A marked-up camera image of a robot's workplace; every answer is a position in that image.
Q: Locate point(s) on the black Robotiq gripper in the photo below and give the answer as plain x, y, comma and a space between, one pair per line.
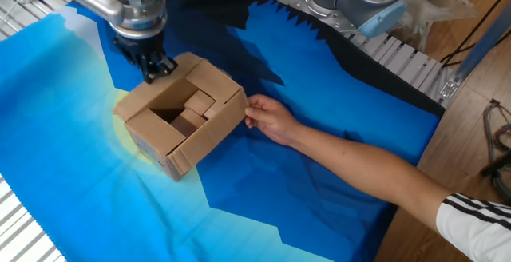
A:
139, 48

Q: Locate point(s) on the brown cardboard box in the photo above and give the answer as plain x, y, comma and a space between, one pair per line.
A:
211, 134

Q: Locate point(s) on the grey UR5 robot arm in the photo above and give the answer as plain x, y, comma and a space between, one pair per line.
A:
135, 10

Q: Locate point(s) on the person's bare forearm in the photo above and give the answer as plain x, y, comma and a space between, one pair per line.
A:
371, 170

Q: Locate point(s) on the person's bare hand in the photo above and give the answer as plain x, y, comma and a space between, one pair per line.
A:
275, 120

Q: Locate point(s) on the blue mountain print cloth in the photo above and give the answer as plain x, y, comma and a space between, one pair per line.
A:
80, 198

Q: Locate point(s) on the clear plastic bag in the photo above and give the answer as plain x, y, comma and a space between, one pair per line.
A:
435, 6

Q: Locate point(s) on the white striped shirt sleeve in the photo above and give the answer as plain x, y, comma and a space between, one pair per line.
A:
475, 230

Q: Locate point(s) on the grey aluminium frame post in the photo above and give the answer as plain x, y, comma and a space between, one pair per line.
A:
483, 42

